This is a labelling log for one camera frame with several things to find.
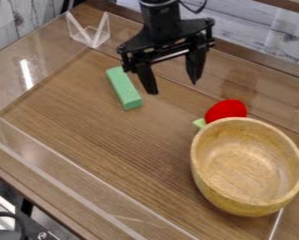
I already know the red plush strawberry toy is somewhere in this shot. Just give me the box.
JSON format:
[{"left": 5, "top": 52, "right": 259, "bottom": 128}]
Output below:
[{"left": 192, "top": 99, "right": 248, "bottom": 129}]

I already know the black table leg bracket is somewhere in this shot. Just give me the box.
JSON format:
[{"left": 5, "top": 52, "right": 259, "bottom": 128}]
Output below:
[{"left": 14, "top": 198, "right": 60, "bottom": 240}]

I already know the green rectangular block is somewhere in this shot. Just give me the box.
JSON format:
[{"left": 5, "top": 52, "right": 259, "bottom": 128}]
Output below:
[{"left": 106, "top": 67, "right": 142, "bottom": 111}]

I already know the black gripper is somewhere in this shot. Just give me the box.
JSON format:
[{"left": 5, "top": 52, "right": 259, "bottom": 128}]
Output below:
[{"left": 116, "top": 18, "right": 215, "bottom": 95}]

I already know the wooden bowl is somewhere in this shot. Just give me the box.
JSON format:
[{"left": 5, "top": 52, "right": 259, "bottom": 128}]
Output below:
[{"left": 189, "top": 117, "right": 299, "bottom": 218}]

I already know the black cable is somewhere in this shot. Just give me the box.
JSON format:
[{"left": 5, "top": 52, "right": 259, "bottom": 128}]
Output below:
[{"left": 0, "top": 211, "right": 29, "bottom": 240}]

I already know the clear acrylic corner bracket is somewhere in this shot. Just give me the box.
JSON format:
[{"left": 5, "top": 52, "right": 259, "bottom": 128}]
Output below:
[{"left": 65, "top": 12, "right": 109, "bottom": 49}]

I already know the clear acrylic tray wall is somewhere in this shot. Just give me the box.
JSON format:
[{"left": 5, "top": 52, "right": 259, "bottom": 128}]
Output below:
[{"left": 0, "top": 118, "right": 199, "bottom": 240}]

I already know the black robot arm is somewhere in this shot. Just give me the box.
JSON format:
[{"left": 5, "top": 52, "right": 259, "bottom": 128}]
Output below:
[{"left": 116, "top": 0, "right": 215, "bottom": 95}]

